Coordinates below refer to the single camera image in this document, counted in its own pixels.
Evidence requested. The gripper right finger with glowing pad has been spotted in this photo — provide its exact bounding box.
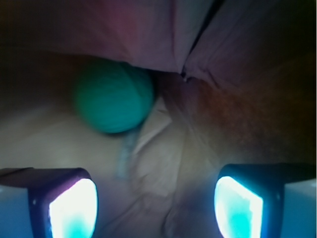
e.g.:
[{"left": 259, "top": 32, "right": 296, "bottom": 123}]
[{"left": 214, "top": 163, "right": 317, "bottom": 238}]

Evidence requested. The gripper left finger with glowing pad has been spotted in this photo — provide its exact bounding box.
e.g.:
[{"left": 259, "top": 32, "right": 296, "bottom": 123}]
[{"left": 0, "top": 168, "right": 98, "bottom": 238}]

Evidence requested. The green foam ball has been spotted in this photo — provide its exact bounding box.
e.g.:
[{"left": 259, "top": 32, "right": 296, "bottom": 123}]
[{"left": 73, "top": 59, "right": 155, "bottom": 134}]

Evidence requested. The brown paper bag bin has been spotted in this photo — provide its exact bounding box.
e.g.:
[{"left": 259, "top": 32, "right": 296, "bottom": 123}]
[{"left": 0, "top": 0, "right": 317, "bottom": 238}]

